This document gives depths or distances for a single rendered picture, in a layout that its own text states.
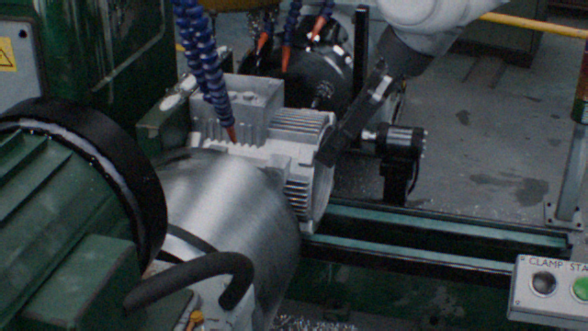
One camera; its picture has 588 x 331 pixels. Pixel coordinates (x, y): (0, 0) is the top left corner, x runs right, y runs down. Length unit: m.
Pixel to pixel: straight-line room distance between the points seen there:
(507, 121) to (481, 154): 0.20
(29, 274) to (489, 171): 1.25
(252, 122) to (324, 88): 0.24
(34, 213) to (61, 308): 0.08
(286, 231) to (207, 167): 0.12
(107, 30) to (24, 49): 0.15
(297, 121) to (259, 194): 0.25
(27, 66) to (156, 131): 0.21
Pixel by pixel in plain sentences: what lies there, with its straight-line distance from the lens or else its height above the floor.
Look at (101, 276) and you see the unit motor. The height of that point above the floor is 1.31.
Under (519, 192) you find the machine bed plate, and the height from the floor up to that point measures 0.80.
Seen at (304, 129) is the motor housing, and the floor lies 1.11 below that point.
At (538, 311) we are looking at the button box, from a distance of 0.86.
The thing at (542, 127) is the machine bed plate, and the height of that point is 0.80.
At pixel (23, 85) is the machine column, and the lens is 1.04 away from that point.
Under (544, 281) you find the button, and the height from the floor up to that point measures 1.07.
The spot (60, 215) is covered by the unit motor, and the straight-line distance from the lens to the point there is 0.50.
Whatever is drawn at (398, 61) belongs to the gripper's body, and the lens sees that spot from 0.90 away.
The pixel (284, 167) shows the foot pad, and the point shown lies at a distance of 1.01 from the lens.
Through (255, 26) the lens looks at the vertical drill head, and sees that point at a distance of 0.98.
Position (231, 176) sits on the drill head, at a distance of 0.85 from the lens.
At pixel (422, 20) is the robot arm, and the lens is 0.67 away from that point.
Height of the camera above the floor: 1.60
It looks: 31 degrees down
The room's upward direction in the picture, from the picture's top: straight up
